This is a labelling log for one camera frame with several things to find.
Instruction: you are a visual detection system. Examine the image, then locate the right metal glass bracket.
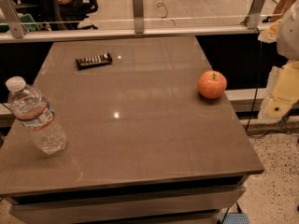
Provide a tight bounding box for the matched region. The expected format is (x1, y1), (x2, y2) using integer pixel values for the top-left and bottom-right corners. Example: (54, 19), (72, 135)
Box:
(243, 0), (265, 29)

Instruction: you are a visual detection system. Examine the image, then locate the red apple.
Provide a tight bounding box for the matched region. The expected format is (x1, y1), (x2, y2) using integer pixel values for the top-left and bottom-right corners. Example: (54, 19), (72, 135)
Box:
(197, 70), (227, 99)

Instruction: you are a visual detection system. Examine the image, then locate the middle metal glass bracket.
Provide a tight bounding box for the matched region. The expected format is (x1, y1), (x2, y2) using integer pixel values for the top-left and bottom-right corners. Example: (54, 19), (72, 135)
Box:
(132, 0), (144, 34)

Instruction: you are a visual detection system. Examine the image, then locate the seated person in background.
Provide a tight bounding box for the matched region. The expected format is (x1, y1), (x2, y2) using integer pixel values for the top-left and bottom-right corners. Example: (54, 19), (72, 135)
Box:
(38, 0), (98, 31)

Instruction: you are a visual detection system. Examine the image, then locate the green bin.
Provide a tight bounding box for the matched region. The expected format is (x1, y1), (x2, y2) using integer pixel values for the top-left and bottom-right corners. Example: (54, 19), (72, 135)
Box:
(0, 14), (40, 33)

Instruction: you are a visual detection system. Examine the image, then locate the black rxbar chocolate bar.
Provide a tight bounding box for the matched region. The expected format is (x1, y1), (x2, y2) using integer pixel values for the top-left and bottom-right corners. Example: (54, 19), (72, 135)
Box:
(75, 52), (112, 70)

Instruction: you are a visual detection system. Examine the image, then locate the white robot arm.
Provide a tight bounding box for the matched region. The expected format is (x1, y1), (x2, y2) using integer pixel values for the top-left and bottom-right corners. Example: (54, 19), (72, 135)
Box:
(258, 4), (299, 120)

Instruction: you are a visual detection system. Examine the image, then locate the wooden furniture piece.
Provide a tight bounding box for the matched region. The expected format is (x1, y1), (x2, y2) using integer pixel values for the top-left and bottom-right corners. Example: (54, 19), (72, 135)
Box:
(269, 0), (296, 22)

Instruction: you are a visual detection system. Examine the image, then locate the left metal glass bracket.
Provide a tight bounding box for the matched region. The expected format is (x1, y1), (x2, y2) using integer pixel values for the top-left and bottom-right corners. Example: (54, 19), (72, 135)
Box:
(0, 0), (26, 38)

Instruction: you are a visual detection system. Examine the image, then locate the clear plastic water bottle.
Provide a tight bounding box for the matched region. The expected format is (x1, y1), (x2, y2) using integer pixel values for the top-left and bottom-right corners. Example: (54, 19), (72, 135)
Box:
(6, 77), (67, 155)

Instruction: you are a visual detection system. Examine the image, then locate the glass barrier panel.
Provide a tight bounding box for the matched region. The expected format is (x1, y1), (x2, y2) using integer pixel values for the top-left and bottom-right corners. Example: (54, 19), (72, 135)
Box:
(11, 0), (279, 39)

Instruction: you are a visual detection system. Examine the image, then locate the blue object under table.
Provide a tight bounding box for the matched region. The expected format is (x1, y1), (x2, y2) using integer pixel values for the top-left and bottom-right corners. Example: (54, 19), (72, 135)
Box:
(220, 213), (250, 224)

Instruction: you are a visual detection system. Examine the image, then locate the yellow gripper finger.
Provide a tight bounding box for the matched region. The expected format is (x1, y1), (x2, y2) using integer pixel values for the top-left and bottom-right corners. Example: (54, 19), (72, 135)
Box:
(258, 60), (299, 120)
(258, 19), (281, 44)

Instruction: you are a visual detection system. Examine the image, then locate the metal glass bracket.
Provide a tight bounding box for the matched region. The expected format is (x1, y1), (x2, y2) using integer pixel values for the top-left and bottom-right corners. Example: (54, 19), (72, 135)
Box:
(0, 0), (26, 38)
(132, 0), (144, 34)
(243, 0), (265, 29)

